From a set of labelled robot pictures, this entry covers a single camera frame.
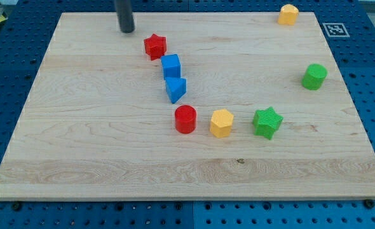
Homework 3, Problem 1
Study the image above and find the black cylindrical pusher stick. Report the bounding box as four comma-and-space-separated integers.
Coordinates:
114, 0, 135, 34

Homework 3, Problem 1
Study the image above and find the red star block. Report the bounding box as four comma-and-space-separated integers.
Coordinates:
144, 34, 167, 60

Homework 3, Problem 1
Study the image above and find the green star block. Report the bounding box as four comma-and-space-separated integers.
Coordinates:
252, 107, 283, 140

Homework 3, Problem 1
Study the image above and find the blue cube block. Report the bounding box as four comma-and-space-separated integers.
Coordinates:
160, 54, 181, 78

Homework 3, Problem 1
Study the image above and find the blue triangle block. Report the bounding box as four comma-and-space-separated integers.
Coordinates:
165, 77, 186, 104

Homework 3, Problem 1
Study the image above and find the red cylinder block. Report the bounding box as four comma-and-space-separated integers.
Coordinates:
175, 105, 197, 134

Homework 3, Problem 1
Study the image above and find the light wooden board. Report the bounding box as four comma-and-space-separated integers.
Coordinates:
0, 12, 375, 202

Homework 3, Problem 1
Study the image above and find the yellow hexagon block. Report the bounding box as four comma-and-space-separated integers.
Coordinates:
210, 109, 234, 138

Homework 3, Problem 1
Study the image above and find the yellow heart block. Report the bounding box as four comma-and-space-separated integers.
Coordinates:
277, 4, 299, 25

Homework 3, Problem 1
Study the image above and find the green cylinder block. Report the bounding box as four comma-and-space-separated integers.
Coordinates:
301, 64, 328, 90

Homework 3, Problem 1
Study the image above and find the white fiducial marker tag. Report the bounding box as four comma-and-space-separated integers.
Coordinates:
322, 22, 350, 38

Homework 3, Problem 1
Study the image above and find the black bolt front left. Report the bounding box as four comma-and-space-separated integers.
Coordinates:
11, 202, 22, 211

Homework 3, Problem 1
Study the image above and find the black bolt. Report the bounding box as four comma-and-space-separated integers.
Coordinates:
363, 199, 375, 209
11, 202, 22, 211

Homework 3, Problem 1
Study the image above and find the black bolt front right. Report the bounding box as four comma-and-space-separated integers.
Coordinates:
363, 199, 375, 209

